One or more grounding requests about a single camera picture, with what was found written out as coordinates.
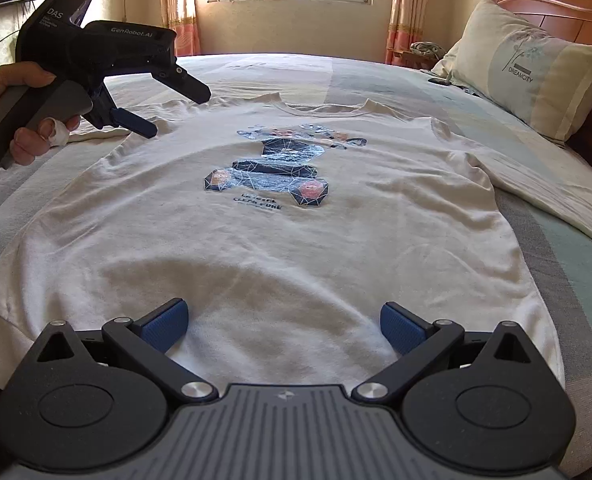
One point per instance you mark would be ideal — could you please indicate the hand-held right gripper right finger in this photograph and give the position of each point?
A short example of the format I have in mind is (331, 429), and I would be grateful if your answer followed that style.
(400, 327)

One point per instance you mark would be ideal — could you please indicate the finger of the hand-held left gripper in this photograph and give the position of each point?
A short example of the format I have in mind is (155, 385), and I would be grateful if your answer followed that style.
(136, 122)
(186, 85)

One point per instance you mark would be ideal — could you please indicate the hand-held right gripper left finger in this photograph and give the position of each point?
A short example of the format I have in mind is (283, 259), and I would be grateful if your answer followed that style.
(168, 322)

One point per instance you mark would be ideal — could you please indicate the white printed sweatshirt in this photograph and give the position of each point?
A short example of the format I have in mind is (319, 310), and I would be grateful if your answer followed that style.
(296, 260)

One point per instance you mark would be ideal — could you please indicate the person's left hand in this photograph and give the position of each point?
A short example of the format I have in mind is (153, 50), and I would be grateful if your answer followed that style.
(21, 77)

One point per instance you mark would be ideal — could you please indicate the pink striped curtain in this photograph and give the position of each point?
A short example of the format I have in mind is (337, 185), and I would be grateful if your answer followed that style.
(178, 5)
(408, 10)

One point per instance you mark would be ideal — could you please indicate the wooden nightstand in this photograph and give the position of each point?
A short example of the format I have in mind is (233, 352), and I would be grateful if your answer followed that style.
(415, 61)

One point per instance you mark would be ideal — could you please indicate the grey crumpled cloth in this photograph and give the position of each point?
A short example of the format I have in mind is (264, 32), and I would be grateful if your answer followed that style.
(425, 49)

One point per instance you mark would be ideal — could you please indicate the black phone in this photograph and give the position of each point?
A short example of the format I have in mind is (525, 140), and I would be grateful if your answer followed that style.
(439, 80)

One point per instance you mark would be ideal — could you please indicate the pale printed pillow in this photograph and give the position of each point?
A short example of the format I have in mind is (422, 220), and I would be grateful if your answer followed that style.
(515, 70)

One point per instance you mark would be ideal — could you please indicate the wooden headboard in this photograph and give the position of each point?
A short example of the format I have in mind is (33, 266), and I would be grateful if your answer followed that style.
(550, 15)

